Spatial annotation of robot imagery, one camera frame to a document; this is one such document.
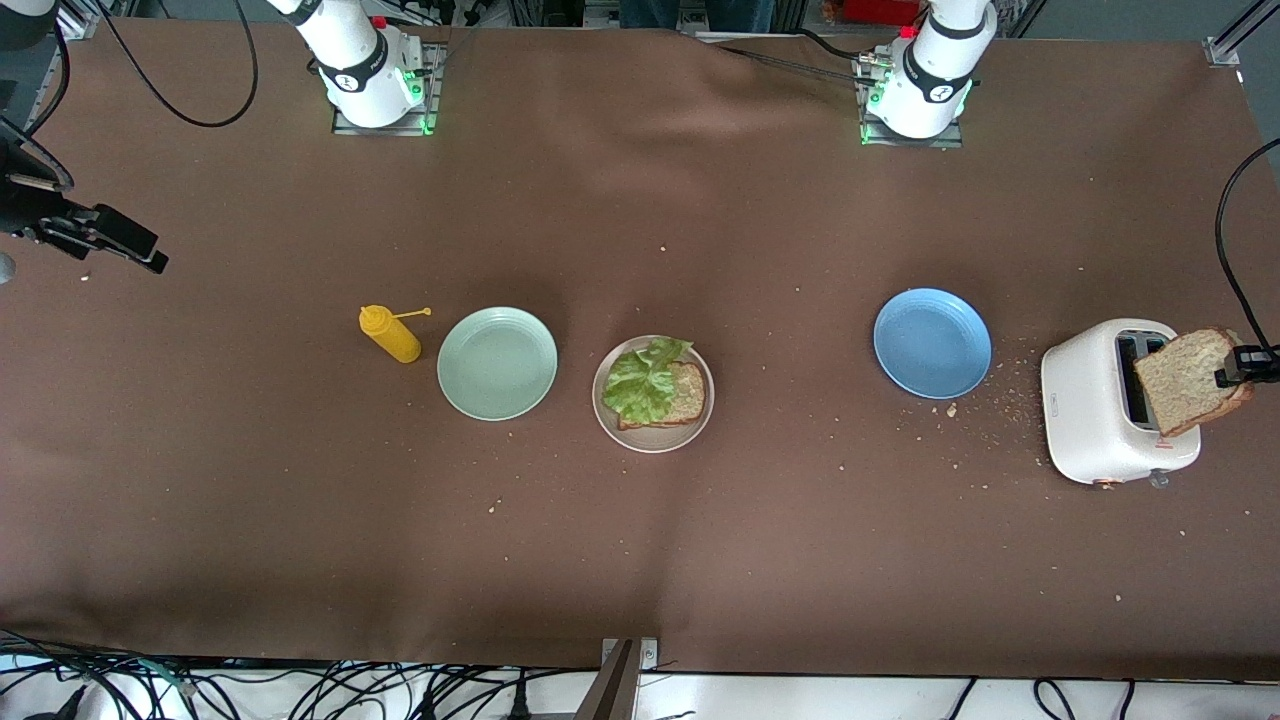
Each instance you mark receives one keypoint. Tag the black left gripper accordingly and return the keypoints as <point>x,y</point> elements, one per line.
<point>1256,364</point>

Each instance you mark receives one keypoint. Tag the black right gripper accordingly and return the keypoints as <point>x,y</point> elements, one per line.
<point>30,213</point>

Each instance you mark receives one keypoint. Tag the brown bread slice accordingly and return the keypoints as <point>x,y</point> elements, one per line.
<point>692,400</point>
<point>1180,380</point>

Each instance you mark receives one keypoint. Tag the yellow mustard squeeze bottle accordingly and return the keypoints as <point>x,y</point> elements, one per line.
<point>392,340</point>

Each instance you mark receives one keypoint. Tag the green lettuce leaf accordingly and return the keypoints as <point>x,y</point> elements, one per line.
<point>640,385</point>

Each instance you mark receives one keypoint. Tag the blue plate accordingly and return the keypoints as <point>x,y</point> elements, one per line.
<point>932,343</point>

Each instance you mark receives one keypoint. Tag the pale green plate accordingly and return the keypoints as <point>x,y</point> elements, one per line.
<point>497,365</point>

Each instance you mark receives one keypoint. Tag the beige plate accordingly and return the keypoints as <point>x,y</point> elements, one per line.
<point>655,441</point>

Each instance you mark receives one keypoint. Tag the white two-slot toaster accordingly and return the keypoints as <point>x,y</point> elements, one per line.
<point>1085,410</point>

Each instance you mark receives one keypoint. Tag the black power plug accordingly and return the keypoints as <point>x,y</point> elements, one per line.
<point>519,705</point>
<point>70,705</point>

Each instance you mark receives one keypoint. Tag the red box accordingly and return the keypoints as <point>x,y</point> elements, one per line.
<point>880,10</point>

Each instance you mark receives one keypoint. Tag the brown tablecloth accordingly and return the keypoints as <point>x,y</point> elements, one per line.
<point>640,200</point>

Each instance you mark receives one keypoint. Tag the aluminium frame rail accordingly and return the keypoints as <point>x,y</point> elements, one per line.
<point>1225,50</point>
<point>80,22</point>

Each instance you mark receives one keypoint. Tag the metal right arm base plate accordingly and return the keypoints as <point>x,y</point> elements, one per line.
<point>345,126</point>

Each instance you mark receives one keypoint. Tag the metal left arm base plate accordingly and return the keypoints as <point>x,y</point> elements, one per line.
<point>950,141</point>

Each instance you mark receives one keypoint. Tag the metal mounting bracket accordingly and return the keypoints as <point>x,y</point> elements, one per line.
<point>650,655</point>

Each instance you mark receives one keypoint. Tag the grey camera pole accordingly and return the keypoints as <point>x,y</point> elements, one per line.
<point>610,695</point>

